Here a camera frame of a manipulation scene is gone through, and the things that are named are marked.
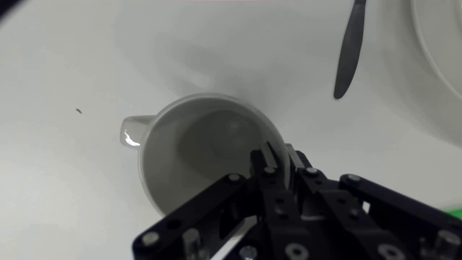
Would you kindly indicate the white ceramic mug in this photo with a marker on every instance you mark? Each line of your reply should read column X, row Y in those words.
column 163, row 160

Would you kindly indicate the green straw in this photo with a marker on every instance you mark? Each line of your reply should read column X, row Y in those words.
column 456, row 213

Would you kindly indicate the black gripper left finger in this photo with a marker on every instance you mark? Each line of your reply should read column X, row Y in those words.
column 225, row 212

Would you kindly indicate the black table knife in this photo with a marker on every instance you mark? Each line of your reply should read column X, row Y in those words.
column 349, row 48

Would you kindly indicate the white round plate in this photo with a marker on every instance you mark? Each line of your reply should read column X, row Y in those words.
column 442, row 44

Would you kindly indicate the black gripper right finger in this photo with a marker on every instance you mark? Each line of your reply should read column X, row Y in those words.
column 365, row 217

